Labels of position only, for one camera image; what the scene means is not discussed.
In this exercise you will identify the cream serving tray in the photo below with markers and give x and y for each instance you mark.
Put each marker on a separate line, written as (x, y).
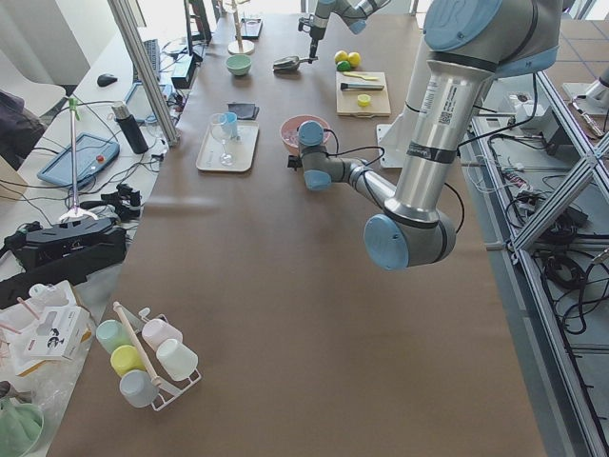
(241, 150)

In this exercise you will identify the black box on desk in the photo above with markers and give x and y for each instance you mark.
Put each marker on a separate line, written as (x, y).
(183, 71)

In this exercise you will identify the clear wine glass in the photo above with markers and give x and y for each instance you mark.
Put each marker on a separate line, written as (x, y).
(220, 131)

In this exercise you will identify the yellow plastic knife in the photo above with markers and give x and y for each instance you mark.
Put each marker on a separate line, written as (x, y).
(360, 76)

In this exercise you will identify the white cup rack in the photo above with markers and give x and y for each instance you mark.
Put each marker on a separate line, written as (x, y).
(170, 390)

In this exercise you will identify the black computer mouse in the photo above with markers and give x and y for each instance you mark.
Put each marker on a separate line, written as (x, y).
(105, 80)

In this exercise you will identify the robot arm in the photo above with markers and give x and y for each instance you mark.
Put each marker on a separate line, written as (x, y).
(470, 43)
(354, 16)

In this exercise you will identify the steel muddler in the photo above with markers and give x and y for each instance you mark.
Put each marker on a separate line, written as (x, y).
(345, 86)

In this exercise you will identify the green cup in rack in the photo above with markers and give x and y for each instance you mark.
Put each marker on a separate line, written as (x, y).
(111, 334)

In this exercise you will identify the clear plastic ice cubes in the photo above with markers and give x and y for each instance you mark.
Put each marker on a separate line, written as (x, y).
(291, 137)

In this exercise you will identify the green bowl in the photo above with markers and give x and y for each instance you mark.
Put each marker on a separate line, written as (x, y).
(238, 64)

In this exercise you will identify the wooden stand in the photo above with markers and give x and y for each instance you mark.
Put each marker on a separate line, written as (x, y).
(239, 45)

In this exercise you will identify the green cloth bundle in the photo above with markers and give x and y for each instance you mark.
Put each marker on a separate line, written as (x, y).
(21, 427)

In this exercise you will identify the half lemon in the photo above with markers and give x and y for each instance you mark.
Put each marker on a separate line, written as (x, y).
(364, 100)

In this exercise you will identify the pink cup in rack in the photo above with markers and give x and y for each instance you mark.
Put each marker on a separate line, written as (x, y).
(156, 331)

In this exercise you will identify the green lime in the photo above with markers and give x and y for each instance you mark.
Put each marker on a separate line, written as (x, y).
(354, 59)

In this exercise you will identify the black keyboard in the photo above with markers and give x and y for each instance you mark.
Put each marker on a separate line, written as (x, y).
(153, 54)

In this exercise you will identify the white cup in rack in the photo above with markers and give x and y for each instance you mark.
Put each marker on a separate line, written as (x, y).
(177, 359)

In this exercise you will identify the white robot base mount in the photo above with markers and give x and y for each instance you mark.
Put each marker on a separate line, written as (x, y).
(395, 138)

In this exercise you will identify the stainless steel ice scoop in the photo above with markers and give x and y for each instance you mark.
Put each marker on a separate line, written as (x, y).
(291, 63)

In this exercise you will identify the grey folded cloth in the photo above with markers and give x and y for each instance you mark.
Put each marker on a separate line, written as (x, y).
(244, 111)

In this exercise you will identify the wooden cutting board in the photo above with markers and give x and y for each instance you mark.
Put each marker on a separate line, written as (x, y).
(347, 101)

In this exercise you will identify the blue teach pendant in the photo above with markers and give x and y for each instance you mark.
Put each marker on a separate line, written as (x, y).
(93, 154)

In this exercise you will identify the blue cup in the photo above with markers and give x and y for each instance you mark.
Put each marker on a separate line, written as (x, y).
(230, 126)

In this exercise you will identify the grey-blue cup in rack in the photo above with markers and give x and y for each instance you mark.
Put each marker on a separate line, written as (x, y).
(137, 388)

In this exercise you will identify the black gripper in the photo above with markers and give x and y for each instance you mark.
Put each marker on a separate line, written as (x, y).
(314, 31)

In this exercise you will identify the pink bowl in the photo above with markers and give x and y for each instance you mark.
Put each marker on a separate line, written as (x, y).
(313, 131)

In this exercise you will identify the white product box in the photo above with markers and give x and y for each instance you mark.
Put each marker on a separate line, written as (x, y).
(58, 334)

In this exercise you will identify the wooden rack handle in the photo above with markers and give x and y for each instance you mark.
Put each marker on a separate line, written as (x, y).
(120, 311)

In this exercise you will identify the aluminium frame post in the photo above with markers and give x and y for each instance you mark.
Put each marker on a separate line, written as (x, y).
(126, 23)

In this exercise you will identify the yellow lemon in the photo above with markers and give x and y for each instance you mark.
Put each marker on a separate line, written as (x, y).
(343, 66)
(340, 56)

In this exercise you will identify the yellow cup in rack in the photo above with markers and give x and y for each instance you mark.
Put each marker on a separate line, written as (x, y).
(125, 359)

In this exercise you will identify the black water bottle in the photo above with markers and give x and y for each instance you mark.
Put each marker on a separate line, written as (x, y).
(129, 127)

